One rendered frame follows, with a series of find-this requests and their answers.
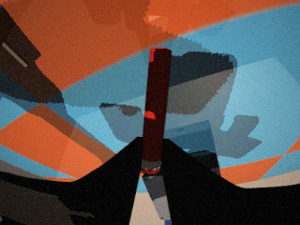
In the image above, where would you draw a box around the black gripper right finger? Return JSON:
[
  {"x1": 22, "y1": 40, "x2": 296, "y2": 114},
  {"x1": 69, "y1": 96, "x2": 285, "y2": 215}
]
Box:
[{"x1": 161, "y1": 138, "x2": 300, "y2": 225}]

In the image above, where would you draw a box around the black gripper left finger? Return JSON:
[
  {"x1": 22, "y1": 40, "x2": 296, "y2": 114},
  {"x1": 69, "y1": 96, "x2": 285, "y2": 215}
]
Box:
[{"x1": 0, "y1": 138, "x2": 143, "y2": 225}]

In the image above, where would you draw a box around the grey square panel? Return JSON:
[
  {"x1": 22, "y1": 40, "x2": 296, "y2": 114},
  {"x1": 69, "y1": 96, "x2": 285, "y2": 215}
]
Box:
[{"x1": 142, "y1": 153, "x2": 221, "y2": 220}]

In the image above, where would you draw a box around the red peg with white band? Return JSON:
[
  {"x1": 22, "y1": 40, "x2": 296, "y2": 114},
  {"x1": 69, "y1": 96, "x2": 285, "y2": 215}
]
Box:
[{"x1": 142, "y1": 46, "x2": 173, "y2": 173}]

